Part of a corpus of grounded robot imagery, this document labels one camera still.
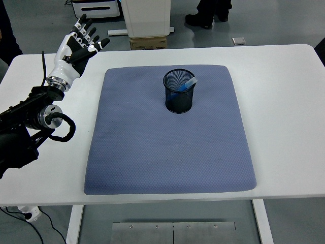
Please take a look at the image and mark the person's legs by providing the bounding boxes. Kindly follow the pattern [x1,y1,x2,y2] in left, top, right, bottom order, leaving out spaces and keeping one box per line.
[185,0,232,29]

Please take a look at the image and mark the blue-grey padded mat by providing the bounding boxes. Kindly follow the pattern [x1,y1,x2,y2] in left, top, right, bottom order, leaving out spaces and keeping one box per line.
[83,64,257,196]

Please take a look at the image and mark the blue marker pen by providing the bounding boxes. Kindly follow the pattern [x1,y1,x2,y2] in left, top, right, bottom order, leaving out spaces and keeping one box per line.
[166,77,198,101]

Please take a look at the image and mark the cardboard box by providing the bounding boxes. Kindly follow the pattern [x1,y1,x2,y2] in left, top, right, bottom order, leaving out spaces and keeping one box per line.
[129,35,168,51]

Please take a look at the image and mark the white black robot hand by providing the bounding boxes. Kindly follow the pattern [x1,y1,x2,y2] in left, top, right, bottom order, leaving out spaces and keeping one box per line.
[47,14,111,86]

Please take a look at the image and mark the white cabinet base bar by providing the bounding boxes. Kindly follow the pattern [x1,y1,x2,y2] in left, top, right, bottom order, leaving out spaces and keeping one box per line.
[108,26,175,36]

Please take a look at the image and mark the white table leg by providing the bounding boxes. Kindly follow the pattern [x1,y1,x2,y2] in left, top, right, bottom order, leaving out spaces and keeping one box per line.
[65,204,84,244]
[252,199,274,244]

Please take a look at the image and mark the grey metal plate with screws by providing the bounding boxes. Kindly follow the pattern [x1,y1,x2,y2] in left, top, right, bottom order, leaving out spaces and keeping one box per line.
[111,222,236,244]

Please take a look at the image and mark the white cabinet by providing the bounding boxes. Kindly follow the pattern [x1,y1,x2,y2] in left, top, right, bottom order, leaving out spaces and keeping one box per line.
[121,0,171,39]

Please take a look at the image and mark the black mesh pen holder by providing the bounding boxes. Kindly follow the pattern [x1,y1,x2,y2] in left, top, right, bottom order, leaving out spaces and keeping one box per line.
[162,68,197,114]

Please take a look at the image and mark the black object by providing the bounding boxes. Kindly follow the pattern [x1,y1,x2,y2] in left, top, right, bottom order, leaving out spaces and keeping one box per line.
[314,37,325,68]

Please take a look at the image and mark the person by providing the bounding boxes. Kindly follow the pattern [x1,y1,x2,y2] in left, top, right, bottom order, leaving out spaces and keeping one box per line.
[0,2,23,66]

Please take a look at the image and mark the black floor cable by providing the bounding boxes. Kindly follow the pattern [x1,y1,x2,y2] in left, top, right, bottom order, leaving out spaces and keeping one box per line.
[0,207,67,244]

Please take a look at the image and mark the white power strip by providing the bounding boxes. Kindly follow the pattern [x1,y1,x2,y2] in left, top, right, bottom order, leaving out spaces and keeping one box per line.
[17,205,42,224]

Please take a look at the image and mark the white appliance with black slot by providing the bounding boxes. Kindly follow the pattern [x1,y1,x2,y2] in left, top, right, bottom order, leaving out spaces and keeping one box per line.
[71,0,120,20]

